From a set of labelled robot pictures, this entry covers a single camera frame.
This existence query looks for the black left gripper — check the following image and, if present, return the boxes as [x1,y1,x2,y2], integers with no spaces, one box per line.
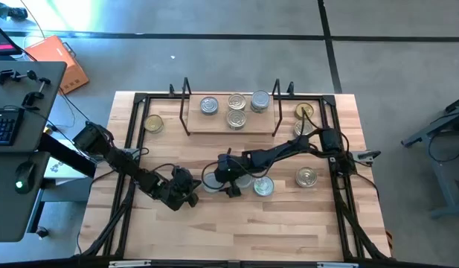
[160,166,202,212]

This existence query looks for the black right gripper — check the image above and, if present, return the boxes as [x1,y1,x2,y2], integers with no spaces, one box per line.
[213,152,254,199]

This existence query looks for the wooden shelf black metal legs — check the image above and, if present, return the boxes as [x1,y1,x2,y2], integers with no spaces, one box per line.
[179,77,283,138]

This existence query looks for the green label can gold lid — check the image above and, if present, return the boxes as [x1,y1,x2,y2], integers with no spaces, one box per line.
[294,102,315,121]
[144,114,164,134]

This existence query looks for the blue pink label tuna can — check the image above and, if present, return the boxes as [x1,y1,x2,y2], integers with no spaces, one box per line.
[292,119,314,137]
[295,166,318,188]
[225,109,248,131]
[227,92,248,112]

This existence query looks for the white box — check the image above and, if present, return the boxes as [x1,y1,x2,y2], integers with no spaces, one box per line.
[42,139,96,187]

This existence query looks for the black computer mouse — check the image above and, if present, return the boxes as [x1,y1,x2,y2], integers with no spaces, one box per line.
[13,161,36,195]

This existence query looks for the black desk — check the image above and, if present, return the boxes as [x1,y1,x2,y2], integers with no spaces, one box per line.
[0,60,68,243]

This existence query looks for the orange equipment case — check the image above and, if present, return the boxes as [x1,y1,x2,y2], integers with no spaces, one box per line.
[23,34,90,95]

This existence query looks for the black keyboard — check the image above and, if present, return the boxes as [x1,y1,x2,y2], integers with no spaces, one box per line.
[0,106,25,147]

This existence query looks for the grey side table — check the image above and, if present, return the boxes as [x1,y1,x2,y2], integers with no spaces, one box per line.
[401,93,459,220]

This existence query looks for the dark desk monitor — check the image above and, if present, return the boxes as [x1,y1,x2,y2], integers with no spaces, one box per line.
[0,19,22,57]

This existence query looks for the person's shoe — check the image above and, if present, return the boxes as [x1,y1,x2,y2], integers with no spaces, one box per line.
[0,1,29,20]

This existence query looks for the silver table bracket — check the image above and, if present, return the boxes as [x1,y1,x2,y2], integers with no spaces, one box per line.
[108,260,153,268]
[316,261,360,268]

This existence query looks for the black aluminium table frame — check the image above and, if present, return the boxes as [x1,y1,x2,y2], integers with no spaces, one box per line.
[77,91,391,268]

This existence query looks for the grey clamp bracket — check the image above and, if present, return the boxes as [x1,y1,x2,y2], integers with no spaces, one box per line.
[354,149,382,165]

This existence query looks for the black desk clamp mount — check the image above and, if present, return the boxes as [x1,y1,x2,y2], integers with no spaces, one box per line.
[0,68,39,86]
[20,77,52,109]

